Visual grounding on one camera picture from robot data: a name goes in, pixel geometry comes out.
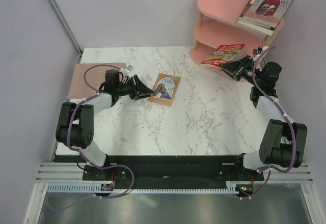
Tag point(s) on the pink Shakespeare story book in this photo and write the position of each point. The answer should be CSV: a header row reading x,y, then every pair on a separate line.
x,y
268,12

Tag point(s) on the white slotted cable duct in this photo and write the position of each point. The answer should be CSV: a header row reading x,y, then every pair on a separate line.
x,y
102,188

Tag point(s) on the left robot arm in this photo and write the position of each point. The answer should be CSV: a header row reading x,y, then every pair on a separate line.
x,y
75,128

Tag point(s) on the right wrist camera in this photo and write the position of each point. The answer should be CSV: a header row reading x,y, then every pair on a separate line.
x,y
257,51

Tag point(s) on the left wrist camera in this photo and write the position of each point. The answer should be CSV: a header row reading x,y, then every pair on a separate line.
x,y
127,70

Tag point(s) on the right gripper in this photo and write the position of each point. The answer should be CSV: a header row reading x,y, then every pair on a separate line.
x,y
236,69

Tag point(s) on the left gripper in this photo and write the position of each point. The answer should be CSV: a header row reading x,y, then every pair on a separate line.
x,y
143,91

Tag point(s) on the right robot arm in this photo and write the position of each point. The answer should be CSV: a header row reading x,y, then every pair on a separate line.
x,y
284,140

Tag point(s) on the tan Othello book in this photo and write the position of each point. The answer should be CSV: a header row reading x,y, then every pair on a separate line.
x,y
165,89

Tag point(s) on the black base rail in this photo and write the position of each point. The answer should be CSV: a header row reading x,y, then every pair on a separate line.
x,y
178,171

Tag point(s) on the pink three-tier shelf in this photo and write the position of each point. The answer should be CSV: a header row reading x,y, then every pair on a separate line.
x,y
217,25

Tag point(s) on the red Treehouse book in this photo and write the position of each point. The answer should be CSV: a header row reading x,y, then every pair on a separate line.
x,y
225,54

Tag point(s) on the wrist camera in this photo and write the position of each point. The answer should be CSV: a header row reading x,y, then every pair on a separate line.
x,y
257,51
127,70

